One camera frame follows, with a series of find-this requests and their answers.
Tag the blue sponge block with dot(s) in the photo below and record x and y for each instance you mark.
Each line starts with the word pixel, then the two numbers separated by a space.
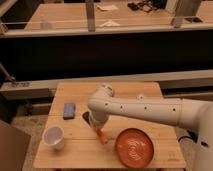
pixel 69 111

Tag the white ceramic cup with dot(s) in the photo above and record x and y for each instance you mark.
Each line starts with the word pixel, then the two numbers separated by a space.
pixel 53 137

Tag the grey metal post right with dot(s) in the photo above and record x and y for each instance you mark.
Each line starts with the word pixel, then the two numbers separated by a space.
pixel 186 9

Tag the cardboard box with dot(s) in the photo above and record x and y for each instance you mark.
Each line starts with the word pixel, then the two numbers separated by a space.
pixel 13 147

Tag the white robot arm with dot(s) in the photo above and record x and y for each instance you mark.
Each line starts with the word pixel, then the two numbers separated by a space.
pixel 194 115

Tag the folded white paper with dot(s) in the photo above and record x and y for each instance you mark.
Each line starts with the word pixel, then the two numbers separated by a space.
pixel 110 23

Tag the white paper sheet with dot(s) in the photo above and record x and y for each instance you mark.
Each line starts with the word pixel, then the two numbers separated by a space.
pixel 107 7

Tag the orange ceramic plate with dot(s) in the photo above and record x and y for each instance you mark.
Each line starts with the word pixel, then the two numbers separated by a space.
pixel 134 148

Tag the black rectangular remote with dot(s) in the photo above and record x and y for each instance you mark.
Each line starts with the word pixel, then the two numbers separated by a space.
pixel 86 117

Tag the grey metal post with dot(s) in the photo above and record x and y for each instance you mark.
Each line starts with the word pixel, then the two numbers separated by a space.
pixel 186 9
pixel 90 15

